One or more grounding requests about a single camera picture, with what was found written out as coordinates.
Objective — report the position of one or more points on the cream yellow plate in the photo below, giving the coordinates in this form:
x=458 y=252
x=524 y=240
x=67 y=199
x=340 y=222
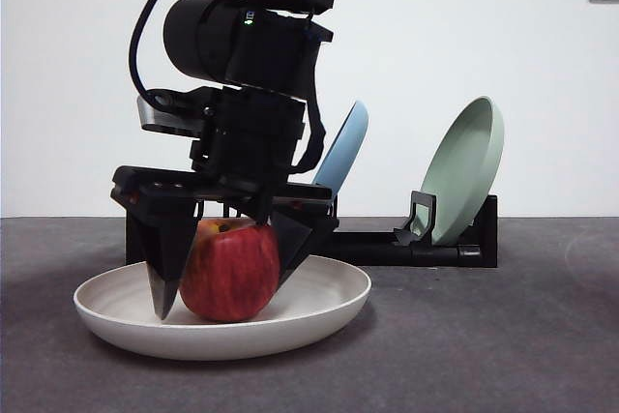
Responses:
x=309 y=306

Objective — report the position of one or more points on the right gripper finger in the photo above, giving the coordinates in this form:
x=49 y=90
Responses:
x=167 y=258
x=292 y=239

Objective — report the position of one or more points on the red yellow apple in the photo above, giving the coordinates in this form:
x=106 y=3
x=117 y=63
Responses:
x=232 y=273

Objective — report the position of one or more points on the blue plate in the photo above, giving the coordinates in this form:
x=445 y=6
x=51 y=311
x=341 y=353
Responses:
x=345 y=147

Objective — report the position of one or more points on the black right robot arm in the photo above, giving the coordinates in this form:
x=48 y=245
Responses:
x=271 y=45

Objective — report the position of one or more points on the black plate rack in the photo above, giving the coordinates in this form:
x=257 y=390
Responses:
x=377 y=248

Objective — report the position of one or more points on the pale grey camera box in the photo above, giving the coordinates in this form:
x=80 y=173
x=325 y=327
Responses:
x=164 y=118

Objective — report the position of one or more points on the green plate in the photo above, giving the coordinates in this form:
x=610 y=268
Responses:
x=464 y=166

